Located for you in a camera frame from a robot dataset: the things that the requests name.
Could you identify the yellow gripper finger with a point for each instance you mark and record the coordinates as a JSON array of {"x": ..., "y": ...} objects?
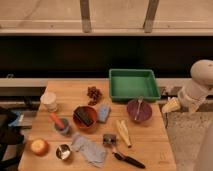
[
  {"x": 194, "y": 107},
  {"x": 171, "y": 105}
]

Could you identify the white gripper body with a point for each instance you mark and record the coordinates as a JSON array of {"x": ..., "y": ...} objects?
[{"x": 193, "y": 94}]

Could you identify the light blue towel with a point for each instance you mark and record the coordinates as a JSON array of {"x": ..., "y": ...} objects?
[{"x": 93, "y": 153}]

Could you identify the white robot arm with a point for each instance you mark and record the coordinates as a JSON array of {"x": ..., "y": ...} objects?
[{"x": 202, "y": 73}]

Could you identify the green plastic tray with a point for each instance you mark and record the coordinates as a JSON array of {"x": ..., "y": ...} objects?
[{"x": 127, "y": 84}]

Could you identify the silver fork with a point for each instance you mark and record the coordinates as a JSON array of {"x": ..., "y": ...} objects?
[{"x": 140, "y": 101}]

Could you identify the purple bowl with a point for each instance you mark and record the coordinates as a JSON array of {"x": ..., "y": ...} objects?
[{"x": 145, "y": 111}]

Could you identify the blue sponge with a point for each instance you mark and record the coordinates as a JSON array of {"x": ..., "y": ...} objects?
[{"x": 103, "y": 113}]

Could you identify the red bowl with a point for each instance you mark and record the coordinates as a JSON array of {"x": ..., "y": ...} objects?
[{"x": 92, "y": 114}]

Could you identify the orange carrot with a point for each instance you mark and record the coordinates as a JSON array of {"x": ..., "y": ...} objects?
[{"x": 57, "y": 121}]

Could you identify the small metal cup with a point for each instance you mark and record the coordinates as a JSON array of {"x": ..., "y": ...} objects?
[{"x": 63, "y": 152}]

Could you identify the red yellow apple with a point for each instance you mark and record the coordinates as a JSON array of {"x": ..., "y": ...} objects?
[{"x": 39, "y": 147}]

